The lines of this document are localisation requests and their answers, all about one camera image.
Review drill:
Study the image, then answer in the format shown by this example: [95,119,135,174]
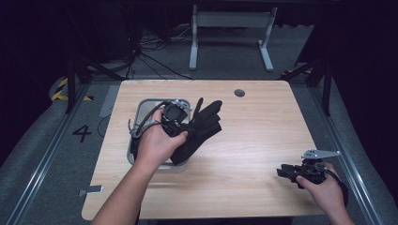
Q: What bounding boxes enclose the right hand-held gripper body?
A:
[295,148,343,190]

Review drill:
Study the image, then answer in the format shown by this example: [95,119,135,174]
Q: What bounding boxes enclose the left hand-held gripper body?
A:
[161,98,192,138]

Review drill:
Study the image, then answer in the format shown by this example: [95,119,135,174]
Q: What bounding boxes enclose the grey plastic bin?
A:
[126,97,193,173]

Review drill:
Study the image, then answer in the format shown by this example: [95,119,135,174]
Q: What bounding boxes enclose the black glove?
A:
[169,97,223,167]

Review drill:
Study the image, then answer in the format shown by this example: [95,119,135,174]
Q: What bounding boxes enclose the person's right hand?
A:
[295,162,345,218]

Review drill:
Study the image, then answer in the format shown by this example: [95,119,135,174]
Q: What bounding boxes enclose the person's left hand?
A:
[134,107,189,172]

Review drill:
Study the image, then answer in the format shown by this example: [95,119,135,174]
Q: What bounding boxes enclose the black metal stand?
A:
[281,57,333,117]
[65,55,127,114]

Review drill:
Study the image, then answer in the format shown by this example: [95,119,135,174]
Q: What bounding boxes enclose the black curtain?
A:
[297,0,398,201]
[0,0,78,167]

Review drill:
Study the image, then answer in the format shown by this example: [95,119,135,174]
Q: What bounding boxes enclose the grey tape strip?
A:
[77,185,104,198]

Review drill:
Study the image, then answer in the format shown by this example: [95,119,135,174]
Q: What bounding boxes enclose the yellow black hazard tape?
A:
[51,77,95,102]

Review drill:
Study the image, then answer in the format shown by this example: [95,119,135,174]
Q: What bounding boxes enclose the left gripper grey cable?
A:
[128,100,167,139]

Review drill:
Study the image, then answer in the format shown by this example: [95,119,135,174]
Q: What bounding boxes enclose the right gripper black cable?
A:
[314,161,349,208]

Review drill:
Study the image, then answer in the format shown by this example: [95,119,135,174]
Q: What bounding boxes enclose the metal floor rail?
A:
[5,83,92,225]
[308,83,378,225]

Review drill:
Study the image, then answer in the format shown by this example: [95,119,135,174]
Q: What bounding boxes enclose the black floor cables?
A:
[136,23,195,81]

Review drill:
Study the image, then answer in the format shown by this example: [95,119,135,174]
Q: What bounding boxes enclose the white table frame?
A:
[189,4,279,72]

